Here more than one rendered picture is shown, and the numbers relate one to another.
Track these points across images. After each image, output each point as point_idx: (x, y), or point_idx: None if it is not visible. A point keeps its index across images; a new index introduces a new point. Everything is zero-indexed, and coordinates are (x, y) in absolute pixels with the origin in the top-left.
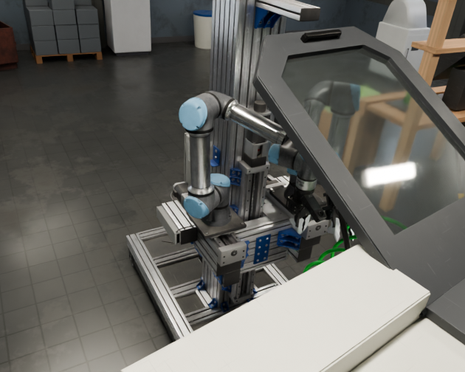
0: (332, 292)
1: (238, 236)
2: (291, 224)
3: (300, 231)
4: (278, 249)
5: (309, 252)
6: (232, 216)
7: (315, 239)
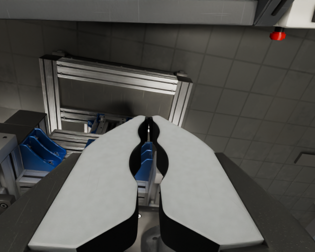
0: None
1: (139, 191)
2: (22, 174)
3: (168, 121)
4: (64, 145)
5: (15, 117)
6: (140, 232)
7: None
